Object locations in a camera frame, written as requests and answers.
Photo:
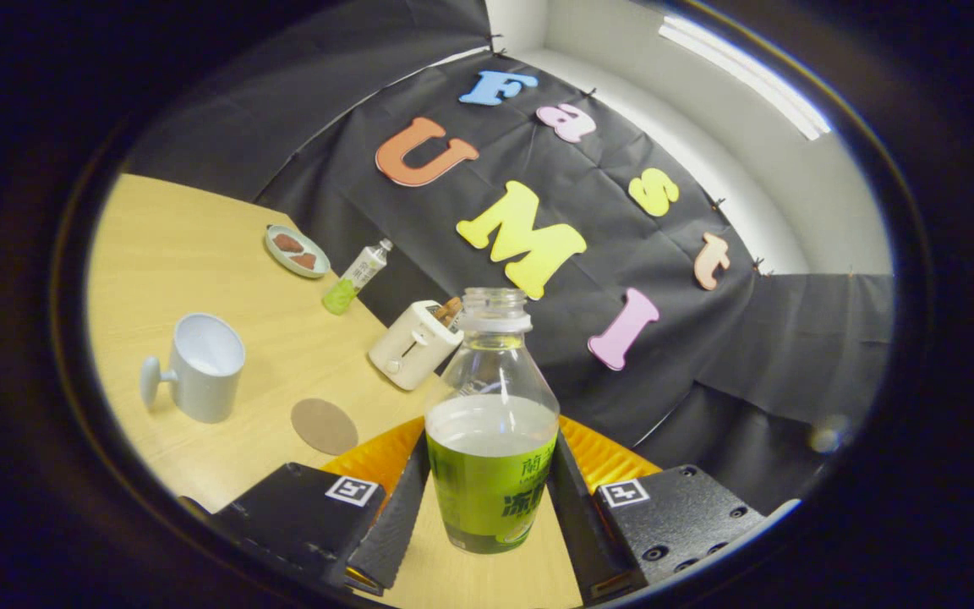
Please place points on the pale green plate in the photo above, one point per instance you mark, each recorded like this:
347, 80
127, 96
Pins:
281, 255

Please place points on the green label juice bottle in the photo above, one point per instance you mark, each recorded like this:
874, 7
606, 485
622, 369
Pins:
491, 499

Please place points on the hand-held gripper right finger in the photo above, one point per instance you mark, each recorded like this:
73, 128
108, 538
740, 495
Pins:
576, 524

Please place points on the brown food piece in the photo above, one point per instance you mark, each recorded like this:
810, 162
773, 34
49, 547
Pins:
287, 243
304, 261

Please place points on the round brown coaster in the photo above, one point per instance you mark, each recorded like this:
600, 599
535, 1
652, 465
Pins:
324, 427

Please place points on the white toaster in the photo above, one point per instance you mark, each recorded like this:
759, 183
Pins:
407, 351

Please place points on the bread slice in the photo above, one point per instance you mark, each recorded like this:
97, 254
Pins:
449, 310

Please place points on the wooden table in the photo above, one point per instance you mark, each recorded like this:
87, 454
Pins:
199, 254

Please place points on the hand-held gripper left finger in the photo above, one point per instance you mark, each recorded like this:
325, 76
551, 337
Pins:
394, 524

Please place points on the pale blue cup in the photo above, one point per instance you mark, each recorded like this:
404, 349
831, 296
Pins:
199, 381

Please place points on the ceiling light panel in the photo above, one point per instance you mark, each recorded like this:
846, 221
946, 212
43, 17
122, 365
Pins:
749, 80

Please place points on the slim green drink bottle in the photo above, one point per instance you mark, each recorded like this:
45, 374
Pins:
356, 277

